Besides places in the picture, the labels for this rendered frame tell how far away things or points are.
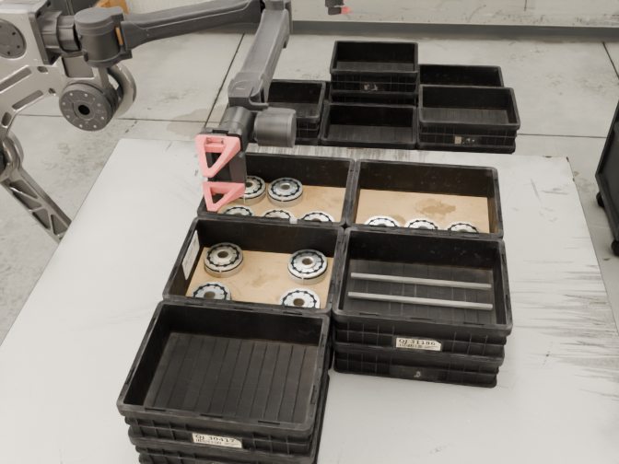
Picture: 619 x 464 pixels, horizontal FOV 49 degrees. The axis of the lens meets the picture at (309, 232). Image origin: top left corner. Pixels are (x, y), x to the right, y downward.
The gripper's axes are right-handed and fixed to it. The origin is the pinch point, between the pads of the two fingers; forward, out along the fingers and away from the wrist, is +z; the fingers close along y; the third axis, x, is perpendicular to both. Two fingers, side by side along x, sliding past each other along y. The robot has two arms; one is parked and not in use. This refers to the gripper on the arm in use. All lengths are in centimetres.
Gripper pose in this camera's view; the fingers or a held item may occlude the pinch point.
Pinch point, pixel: (211, 190)
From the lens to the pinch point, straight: 101.1
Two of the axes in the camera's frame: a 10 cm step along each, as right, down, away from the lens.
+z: -1.3, 6.5, -7.5
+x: -9.9, -0.7, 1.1
